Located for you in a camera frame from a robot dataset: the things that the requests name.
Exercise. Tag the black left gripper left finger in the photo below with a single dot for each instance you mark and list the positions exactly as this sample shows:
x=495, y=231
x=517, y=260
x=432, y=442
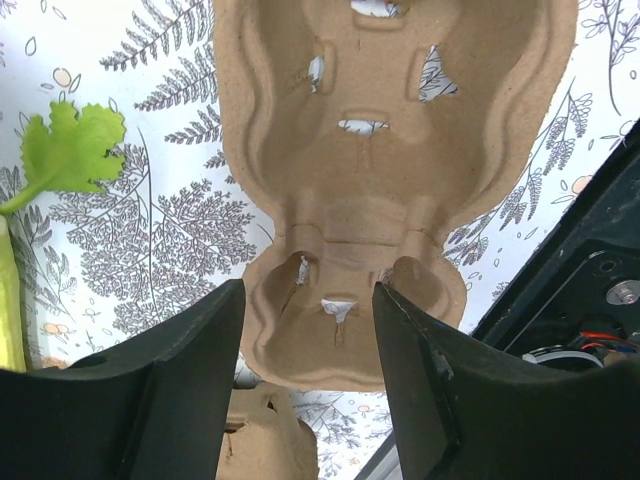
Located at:
x=151, y=407

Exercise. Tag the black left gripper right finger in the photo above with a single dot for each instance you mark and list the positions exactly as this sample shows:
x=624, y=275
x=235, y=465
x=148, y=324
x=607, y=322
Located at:
x=461, y=409

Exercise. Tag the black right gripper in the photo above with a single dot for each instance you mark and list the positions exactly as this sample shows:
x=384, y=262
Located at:
x=574, y=306

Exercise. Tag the brown cardboard cup carrier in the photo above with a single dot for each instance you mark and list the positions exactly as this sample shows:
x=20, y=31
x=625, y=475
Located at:
x=367, y=140

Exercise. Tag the green celery stalks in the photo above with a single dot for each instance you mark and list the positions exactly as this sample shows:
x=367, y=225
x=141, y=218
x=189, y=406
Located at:
x=69, y=153

